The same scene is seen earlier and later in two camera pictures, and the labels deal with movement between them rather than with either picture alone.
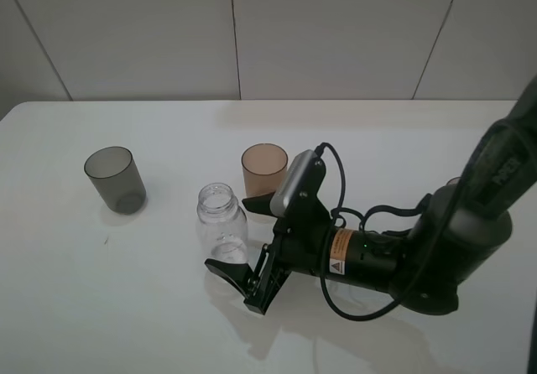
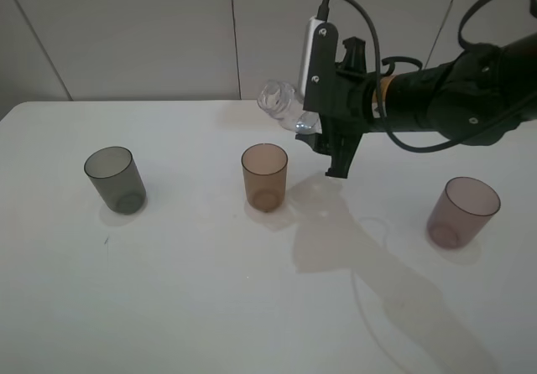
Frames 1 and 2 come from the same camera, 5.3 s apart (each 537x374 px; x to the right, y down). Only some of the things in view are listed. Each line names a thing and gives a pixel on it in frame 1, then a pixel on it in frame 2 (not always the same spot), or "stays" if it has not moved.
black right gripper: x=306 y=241 to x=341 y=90
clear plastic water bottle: x=224 y=221 to x=282 y=101
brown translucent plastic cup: x=263 y=166 stays
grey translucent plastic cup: x=113 y=173 stays
